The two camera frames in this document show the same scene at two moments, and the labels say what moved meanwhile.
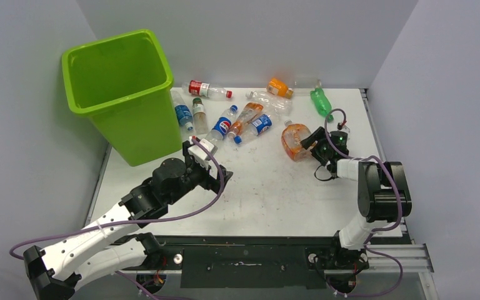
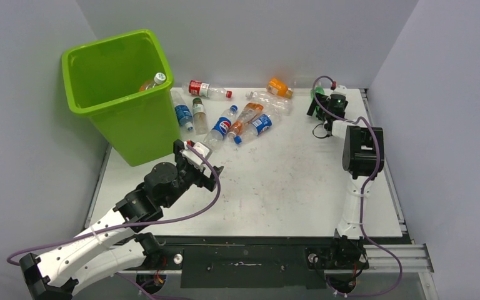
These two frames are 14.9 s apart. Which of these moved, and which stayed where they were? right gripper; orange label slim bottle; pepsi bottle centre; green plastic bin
Moved: right gripper
Stayed: orange label slim bottle; green plastic bin; pepsi bottle centre
